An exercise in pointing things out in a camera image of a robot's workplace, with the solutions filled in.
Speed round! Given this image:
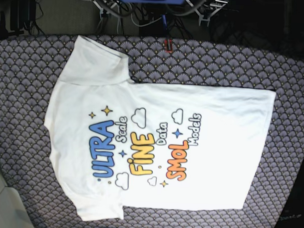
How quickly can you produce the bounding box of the white printed T-shirt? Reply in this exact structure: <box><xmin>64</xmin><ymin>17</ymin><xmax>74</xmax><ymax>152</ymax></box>
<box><xmin>44</xmin><ymin>36</ymin><xmax>276</xmax><ymax>222</ymax></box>

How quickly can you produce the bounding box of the red table clamp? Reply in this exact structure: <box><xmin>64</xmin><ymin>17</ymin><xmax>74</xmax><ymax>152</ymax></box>
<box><xmin>164</xmin><ymin>38</ymin><xmax>173</xmax><ymax>53</ymax></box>

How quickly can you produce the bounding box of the patterned grey tablecloth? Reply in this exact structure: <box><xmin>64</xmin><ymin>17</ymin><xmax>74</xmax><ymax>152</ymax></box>
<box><xmin>0</xmin><ymin>35</ymin><xmax>304</xmax><ymax>228</ymax></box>

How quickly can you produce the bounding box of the white cable bundle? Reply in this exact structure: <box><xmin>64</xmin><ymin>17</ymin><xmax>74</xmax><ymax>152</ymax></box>
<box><xmin>94</xmin><ymin>1</ymin><xmax>164</xmax><ymax>37</ymax></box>

